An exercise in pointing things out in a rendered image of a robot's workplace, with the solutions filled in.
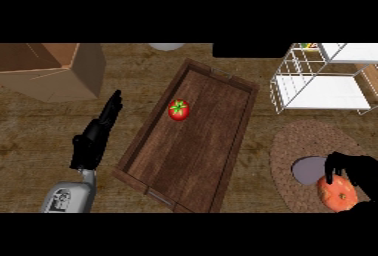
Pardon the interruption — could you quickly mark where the pale grey flat disc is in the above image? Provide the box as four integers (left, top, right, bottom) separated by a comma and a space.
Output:
291, 156, 330, 186

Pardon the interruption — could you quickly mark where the red tomato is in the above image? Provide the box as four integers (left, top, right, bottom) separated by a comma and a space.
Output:
167, 98, 191, 122

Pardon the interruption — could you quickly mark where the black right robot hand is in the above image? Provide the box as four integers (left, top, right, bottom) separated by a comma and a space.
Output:
324, 150, 378, 214

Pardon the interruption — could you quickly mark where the orange squash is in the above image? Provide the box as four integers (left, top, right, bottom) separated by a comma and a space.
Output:
316, 174, 361, 213

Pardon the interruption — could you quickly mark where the white wire tiered shelf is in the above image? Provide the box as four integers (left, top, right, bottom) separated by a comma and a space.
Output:
269, 43, 378, 116

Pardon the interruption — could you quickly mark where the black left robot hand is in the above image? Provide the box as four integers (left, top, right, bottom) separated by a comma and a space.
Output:
68, 89, 124, 171

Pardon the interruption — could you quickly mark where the round woven brown placemat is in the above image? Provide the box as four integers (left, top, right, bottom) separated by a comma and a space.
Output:
269, 119, 372, 214

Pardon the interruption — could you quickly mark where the pale grey round object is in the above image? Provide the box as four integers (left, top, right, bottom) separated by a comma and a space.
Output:
148, 43, 188, 52

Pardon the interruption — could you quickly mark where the brown cardboard box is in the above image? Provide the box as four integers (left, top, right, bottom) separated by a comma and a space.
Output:
0, 43, 107, 103

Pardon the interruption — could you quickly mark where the black rectangular appliance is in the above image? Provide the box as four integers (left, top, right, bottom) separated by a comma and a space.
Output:
211, 43, 296, 59

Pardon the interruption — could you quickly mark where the dark wooden tray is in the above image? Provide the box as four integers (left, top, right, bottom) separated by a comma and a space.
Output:
113, 58, 262, 214

